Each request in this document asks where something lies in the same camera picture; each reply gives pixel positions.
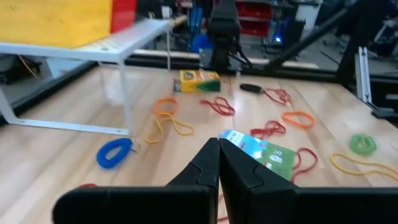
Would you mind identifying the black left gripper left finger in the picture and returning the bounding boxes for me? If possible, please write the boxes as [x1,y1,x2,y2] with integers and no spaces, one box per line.
[52,138,221,224]

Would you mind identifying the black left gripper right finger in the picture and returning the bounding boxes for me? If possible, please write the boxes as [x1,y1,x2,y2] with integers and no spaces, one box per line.
[219,138,398,224]

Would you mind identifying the yellow green crayon box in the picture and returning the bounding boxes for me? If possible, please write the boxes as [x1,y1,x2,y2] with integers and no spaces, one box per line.
[219,129,297,182]
[173,69,221,93]

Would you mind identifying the blue coil wristband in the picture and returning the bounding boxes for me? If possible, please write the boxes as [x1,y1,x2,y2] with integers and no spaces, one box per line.
[96,138,141,170]

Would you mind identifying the green coil wristband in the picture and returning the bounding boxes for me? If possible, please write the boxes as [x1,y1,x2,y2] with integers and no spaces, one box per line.
[349,133,379,157]

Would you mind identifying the red plastic basket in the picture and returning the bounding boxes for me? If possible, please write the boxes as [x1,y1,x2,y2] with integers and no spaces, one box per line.
[109,0,138,34]

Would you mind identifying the yellow plastic basket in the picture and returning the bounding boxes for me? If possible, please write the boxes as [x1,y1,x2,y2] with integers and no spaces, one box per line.
[0,0,113,49]

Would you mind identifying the yellow rubber band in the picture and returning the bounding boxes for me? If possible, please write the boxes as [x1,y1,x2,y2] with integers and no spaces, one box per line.
[145,111,195,144]
[330,152,398,183]

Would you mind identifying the orange rubber band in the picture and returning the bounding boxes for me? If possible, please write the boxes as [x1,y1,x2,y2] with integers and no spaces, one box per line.
[154,97,180,115]
[281,110,316,130]

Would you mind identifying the black marker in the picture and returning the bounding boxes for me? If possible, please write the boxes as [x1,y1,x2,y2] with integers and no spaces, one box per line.
[239,83,264,95]

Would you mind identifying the blue bin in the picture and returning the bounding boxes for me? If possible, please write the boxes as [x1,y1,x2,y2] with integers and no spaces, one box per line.
[190,6,215,53]

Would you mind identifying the black computer tower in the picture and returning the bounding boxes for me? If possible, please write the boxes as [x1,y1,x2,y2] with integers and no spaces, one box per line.
[273,18,305,57]

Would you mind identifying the white metal shelf riser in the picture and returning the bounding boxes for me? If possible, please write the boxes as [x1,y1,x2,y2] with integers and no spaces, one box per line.
[0,18,172,137]

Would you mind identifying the red storage bins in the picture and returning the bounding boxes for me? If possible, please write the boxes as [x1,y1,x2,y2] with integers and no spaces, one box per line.
[234,0,275,37]

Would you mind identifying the white cabinet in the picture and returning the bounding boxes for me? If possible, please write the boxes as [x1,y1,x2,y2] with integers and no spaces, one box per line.
[294,0,324,32]

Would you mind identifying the black diagonal frame strut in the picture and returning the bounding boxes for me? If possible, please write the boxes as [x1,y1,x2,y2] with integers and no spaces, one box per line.
[266,7,351,71]

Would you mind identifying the aluminium frame post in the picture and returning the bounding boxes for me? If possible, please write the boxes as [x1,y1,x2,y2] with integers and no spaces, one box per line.
[354,45,373,105]

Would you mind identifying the black frame post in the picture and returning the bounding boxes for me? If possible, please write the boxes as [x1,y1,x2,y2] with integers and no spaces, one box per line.
[337,0,389,83]

